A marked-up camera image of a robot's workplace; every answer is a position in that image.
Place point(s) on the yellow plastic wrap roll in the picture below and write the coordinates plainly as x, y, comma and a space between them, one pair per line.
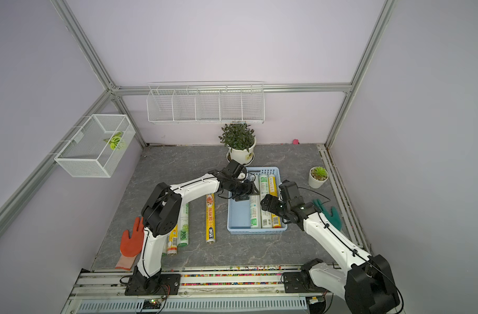
273, 190

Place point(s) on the blue plastic basket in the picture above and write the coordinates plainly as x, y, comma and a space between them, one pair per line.
238, 220

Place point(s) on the green work glove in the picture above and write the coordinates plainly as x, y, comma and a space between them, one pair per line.
332, 214

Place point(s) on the large potted green plant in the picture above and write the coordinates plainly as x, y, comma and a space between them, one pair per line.
240, 140

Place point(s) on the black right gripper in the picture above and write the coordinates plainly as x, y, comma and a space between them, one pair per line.
271, 207

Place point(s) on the white vent grille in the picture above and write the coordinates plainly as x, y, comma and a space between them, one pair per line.
195, 305

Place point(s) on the orange work glove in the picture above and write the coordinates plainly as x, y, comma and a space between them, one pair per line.
131, 245

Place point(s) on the white mesh wall basket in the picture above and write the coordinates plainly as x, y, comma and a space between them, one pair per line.
86, 154

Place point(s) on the white wire wall shelf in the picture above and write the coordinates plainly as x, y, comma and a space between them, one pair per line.
206, 102

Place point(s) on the green leaf toy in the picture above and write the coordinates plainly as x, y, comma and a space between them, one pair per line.
116, 142

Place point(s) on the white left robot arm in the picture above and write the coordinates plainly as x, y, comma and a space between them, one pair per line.
162, 210

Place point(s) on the small potted succulent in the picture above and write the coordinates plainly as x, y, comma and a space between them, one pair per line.
317, 176

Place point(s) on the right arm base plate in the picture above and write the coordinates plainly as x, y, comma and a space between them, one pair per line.
299, 282

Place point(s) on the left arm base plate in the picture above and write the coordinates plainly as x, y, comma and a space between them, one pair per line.
161, 284

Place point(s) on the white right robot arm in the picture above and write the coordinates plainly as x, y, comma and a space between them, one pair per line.
364, 281

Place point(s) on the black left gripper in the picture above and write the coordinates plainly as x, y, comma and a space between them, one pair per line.
249, 190

